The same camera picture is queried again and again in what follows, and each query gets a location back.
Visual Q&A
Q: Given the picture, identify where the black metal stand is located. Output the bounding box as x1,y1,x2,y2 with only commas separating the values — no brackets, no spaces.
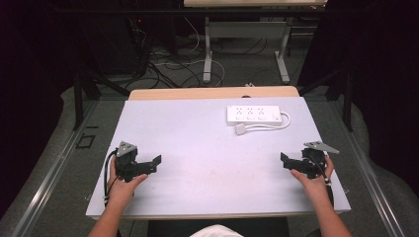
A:
72,68,130,131
297,67,354,132

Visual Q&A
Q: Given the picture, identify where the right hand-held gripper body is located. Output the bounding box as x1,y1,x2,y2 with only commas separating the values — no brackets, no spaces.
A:
290,140,341,181

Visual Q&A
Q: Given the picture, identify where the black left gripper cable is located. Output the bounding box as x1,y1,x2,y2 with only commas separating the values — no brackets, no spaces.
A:
103,149,119,207

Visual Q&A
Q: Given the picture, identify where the person's left hand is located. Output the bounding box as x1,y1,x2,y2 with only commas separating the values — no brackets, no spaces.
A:
108,156,149,207

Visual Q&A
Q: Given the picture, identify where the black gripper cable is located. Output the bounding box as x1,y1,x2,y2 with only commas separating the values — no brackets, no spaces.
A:
305,154,334,205
103,149,119,207

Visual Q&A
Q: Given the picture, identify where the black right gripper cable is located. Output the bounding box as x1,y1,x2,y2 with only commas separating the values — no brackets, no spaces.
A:
305,154,334,205

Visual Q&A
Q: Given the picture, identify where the wooden table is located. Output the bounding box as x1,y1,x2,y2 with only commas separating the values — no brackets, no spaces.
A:
91,85,330,221

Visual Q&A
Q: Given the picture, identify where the white power strip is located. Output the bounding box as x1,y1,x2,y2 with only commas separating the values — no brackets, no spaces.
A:
225,105,284,126

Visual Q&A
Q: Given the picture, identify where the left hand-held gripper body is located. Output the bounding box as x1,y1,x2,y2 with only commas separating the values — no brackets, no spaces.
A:
114,140,150,184

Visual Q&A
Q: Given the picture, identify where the white power strip cable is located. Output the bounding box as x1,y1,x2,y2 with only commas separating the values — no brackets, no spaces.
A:
244,111,293,132

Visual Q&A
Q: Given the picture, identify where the person's white clothing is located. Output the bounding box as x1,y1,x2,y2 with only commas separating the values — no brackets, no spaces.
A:
189,224,245,237

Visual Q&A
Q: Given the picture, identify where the tangle of floor cables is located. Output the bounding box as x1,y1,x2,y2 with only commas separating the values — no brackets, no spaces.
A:
127,16,269,89

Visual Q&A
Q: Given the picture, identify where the white desk with metal legs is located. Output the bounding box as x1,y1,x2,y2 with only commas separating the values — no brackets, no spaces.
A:
183,0,329,85

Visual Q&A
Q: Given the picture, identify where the person's right hand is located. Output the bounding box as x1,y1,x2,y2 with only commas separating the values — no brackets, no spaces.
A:
290,155,335,200

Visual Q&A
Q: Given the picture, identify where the white board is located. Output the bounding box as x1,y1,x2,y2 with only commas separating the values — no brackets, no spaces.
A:
85,96,352,218

